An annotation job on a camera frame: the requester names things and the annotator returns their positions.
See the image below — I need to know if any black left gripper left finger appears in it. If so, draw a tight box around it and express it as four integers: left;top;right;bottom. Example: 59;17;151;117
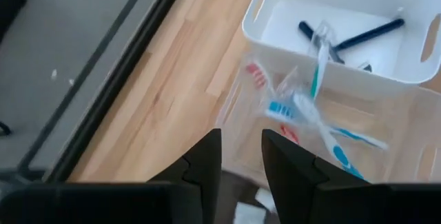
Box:
0;129;223;224

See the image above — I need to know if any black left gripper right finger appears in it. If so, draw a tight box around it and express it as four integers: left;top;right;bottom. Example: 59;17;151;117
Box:
261;129;441;224

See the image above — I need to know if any blue white toothbrush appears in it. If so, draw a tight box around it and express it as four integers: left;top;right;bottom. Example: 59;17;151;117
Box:
265;99;390;151
292;92;368;183

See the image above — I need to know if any teal white toothbrush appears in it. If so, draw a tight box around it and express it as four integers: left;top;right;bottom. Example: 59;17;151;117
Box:
308;20;334;101

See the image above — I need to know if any red white toothbrush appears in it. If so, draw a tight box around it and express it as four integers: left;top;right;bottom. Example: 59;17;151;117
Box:
245;62;301;146

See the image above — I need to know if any smoky grey translucent bin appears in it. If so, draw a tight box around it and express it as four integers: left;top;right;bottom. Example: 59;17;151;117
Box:
215;168;276;224

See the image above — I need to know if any clear plastic bin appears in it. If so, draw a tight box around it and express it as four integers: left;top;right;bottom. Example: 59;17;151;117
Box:
213;57;441;187

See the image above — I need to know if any black equipment with red light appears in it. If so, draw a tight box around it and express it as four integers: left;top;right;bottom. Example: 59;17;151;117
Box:
0;0;28;42

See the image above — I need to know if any black aluminium table frame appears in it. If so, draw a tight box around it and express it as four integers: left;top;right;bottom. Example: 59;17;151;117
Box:
17;0;190;183

